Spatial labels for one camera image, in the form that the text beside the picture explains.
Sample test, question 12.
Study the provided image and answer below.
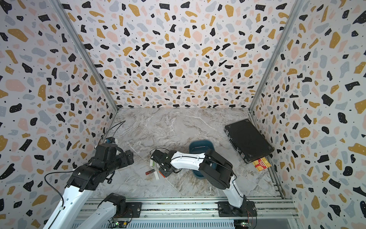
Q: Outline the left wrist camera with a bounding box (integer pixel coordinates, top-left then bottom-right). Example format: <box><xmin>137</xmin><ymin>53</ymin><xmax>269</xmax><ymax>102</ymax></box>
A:
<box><xmin>105</xmin><ymin>136</ymin><xmax>118</xmax><ymax>145</ymax></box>

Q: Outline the black flat case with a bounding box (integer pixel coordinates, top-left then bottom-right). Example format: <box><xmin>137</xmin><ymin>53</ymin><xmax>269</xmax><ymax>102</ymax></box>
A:
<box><xmin>224</xmin><ymin>119</ymin><xmax>274</xmax><ymax>164</ymax></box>

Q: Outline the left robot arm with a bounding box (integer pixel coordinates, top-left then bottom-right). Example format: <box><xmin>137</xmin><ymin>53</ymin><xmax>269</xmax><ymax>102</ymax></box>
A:
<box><xmin>44</xmin><ymin>143</ymin><xmax>134</xmax><ymax>229</ymax></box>

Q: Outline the yellow red card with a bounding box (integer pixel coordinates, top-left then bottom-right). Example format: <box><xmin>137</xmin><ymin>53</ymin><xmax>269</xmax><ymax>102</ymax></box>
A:
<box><xmin>252</xmin><ymin>157</ymin><xmax>272</xmax><ymax>171</ymax></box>

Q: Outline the right frame post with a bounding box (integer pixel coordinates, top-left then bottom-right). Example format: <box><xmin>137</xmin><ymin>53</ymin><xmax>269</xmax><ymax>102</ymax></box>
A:
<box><xmin>249</xmin><ymin>0</ymin><xmax>304</xmax><ymax>113</ymax></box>

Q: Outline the teal plastic storage box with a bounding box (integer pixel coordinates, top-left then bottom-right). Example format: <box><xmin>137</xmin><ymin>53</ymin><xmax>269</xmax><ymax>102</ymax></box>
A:
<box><xmin>189</xmin><ymin>140</ymin><xmax>215</xmax><ymax>179</ymax></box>

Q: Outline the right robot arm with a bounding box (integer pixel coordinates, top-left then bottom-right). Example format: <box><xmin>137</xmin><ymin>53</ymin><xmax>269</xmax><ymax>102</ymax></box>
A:
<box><xmin>151</xmin><ymin>149</ymin><xmax>246</xmax><ymax>209</ymax></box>

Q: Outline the white usb flash drive long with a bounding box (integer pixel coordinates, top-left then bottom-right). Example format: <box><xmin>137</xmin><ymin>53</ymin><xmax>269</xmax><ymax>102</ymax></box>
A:
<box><xmin>153</xmin><ymin>171</ymin><xmax>160</xmax><ymax>180</ymax></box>

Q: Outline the left frame post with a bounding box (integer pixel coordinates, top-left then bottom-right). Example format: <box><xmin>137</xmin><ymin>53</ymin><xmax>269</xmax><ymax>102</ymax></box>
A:
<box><xmin>50</xmin><ymin>0</ymin><xmax>118</xmax><ymax>112</ymax></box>

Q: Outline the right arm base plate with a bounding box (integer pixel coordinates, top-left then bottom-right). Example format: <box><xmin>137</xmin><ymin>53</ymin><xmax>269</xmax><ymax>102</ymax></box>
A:
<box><xmin>217</xmin><ymin>200</ymin><xmax>257</xmax><ymax>217</ymax></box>

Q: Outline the frame post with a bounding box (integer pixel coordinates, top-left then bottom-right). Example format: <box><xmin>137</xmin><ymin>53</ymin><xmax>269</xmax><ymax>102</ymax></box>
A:
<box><xmin>249</xmin><ymin>0</ymin><xmax>304</xmax><ymax>113</ymax></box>
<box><xmin>50</xmin><ymin>0</ymin><xmax>118</xmax><ymax>112</ymax></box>

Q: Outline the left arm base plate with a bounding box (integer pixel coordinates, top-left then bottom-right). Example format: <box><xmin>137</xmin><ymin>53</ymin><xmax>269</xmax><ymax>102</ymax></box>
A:
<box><xmin>98</xmin><ymin>201</ymin><xmax>143</xmax><ymax>218</ymax></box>

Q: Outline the aluminium mounting rail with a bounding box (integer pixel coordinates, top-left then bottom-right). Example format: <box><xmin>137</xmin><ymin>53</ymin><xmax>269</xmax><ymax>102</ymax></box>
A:
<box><xmin>55</xmin><ymin>197</ymin><xmax>299</xmax><ymax>229</ymax></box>

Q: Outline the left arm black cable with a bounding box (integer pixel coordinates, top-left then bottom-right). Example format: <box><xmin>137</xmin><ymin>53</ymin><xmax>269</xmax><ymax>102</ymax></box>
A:
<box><xmin>43</xmin><ymin>170</ymin><xmax>75</xmax><ymax>210</ymax></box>

